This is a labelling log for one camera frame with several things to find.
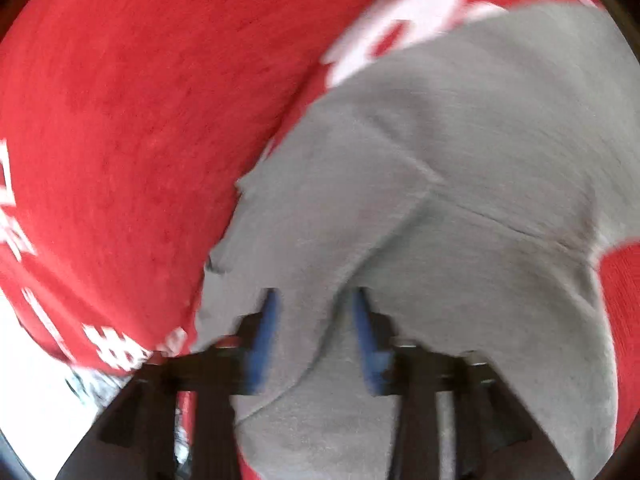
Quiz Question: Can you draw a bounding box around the red pillow with white print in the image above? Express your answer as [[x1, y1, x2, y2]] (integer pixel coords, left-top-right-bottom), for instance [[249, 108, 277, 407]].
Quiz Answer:
[[1, 0, 374, 374]]

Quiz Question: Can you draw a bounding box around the red bedspread with white print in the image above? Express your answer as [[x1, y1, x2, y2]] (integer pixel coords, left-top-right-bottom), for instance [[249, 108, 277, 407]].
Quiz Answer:
[[164, 0, 640, 480]]

